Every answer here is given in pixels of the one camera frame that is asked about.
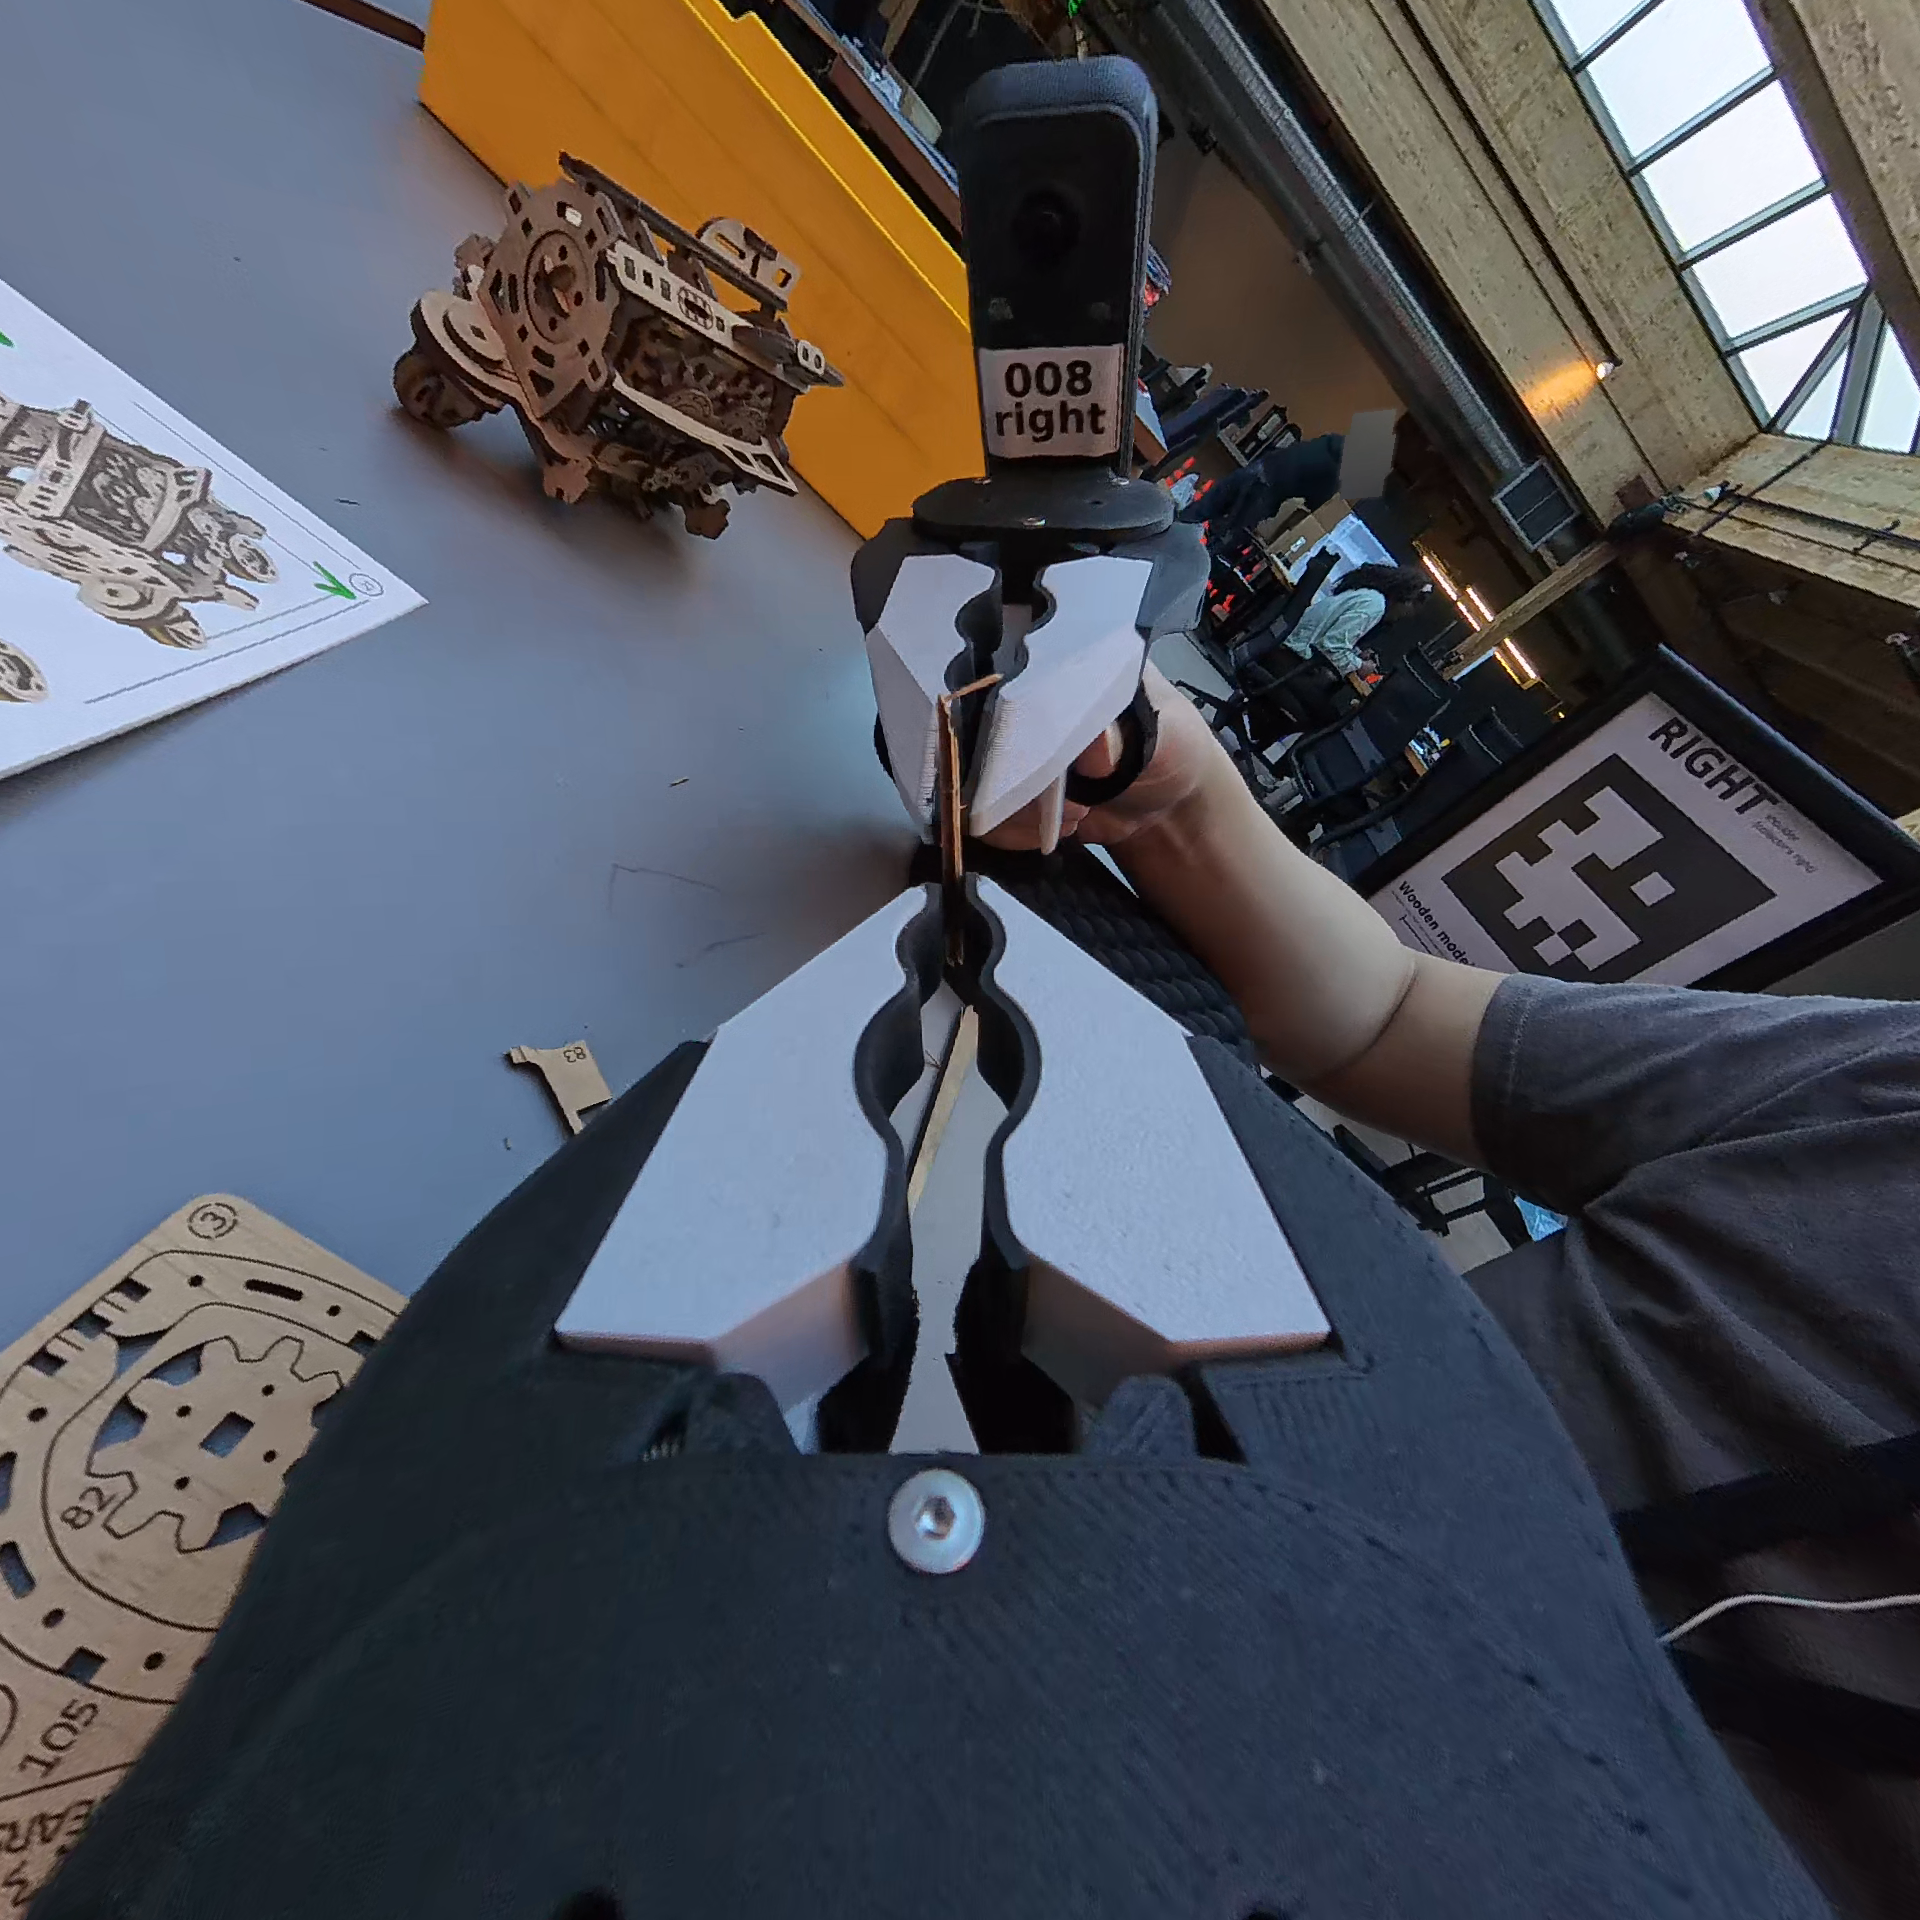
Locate person's dark grey shirt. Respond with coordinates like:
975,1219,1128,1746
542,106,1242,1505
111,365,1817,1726
1463,975,1920,1920

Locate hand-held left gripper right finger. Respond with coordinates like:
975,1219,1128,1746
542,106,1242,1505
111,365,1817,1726
963,877,1335,1452

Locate yellow plastic storage bin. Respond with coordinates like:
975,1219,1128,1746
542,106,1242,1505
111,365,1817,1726
420,0,983,540

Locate white cable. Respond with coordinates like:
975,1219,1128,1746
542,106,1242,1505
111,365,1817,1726
1654,1588,1920,1646

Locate wall air vent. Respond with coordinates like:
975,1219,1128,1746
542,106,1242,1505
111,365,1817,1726
1491,456,1588,551

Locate assembled wooden model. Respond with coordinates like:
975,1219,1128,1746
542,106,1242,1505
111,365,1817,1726
390,150,845,540

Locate plywood sheet with gear cutouts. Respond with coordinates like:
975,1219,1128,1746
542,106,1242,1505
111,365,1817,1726
0,1192,410,1908

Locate person's right hand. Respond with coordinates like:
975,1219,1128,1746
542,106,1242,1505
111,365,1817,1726
983,686,1296,922

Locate framed right marker sign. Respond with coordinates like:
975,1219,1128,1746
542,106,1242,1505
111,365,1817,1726
1357,648,1920,994

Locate group of black office chairs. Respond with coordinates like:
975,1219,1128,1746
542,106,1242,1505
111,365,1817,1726
1199,554,1519,841

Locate open instruction booklet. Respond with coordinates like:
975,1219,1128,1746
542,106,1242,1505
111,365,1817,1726
0,279,426,780

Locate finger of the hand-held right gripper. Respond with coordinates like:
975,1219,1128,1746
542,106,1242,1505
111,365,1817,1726
963,558,1156,841
868,554,1003,841

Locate thin wooden model part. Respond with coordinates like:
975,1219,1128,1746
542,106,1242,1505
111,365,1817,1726
935,673,1008,970

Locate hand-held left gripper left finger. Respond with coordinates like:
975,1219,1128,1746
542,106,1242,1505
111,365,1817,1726
552,882,963,1452

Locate black strap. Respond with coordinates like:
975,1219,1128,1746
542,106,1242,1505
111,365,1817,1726
1614,1464,1920,1577

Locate person's right forearm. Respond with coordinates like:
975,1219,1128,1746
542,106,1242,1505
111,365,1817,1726
1199,838,1519,1176

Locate small bracket-shaped wooden part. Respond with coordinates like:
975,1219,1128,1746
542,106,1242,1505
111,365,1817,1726
507,1039,617,1135

